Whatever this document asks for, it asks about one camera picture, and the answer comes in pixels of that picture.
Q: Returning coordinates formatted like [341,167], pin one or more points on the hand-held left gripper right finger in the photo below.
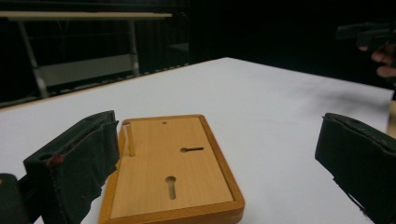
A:
[361,158]

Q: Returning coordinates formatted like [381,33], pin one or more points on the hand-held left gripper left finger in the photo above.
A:
[77,165]

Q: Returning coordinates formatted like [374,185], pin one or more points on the wooden board with slots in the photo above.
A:
[169,174]

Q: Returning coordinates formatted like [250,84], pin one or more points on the wooden object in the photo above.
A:
[392,119]

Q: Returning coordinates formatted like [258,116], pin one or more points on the wooden peg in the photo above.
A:
[129,138]

